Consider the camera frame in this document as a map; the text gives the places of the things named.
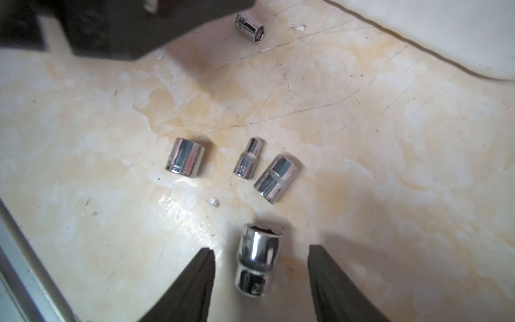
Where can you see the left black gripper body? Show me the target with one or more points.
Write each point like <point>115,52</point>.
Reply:
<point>111,29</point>

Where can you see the small stepped chrome socket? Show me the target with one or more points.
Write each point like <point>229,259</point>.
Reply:
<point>248,159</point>

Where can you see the white plastic storage box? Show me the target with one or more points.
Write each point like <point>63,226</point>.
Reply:
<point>478,35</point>

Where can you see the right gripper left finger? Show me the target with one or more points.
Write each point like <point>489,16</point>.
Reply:
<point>188,298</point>

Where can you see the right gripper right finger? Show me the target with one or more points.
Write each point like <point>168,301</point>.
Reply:
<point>335,296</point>

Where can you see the large chrome socket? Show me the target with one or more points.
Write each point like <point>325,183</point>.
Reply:
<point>185,158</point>
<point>257,257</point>

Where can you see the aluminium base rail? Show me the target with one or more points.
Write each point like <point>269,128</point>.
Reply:
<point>28,293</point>

